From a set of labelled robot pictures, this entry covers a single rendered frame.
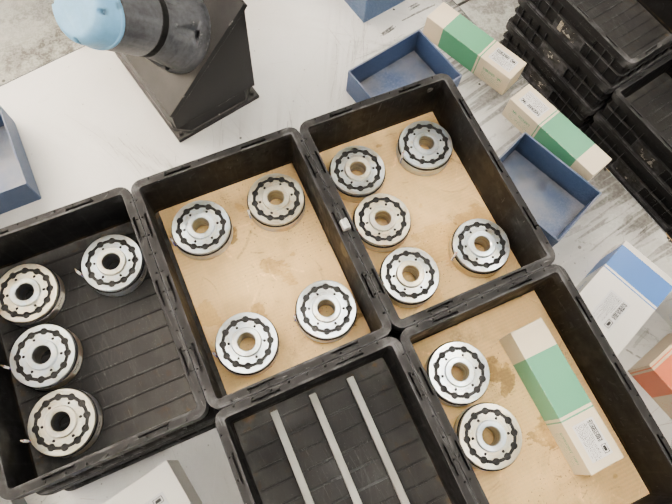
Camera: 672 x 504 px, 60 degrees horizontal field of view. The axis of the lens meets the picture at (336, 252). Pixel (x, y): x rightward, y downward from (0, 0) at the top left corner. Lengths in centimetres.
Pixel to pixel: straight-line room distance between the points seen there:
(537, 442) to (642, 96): 125
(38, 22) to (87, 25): 154
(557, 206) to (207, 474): 88
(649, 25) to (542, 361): 127
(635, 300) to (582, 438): 32
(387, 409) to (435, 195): 40
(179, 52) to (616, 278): 91
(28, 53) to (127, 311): 160
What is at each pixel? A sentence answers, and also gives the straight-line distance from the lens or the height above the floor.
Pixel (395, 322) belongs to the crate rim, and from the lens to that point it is 91.
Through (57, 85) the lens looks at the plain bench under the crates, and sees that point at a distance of 147.
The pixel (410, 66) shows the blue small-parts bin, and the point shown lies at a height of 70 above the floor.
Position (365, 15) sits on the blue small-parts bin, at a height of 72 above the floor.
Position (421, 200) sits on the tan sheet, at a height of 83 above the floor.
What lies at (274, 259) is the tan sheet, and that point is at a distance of 104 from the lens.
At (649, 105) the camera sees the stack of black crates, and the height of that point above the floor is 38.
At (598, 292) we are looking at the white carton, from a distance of 119.
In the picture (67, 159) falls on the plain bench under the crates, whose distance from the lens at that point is 136.
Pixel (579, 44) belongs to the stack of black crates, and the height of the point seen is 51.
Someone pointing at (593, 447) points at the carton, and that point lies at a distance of 102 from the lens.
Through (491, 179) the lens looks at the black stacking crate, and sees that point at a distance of 108.
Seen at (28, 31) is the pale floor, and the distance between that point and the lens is 258.
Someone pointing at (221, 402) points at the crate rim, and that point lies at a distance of 89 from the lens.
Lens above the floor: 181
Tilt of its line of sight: 70 degrees down
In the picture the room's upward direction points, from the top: 8 degrees clockwise
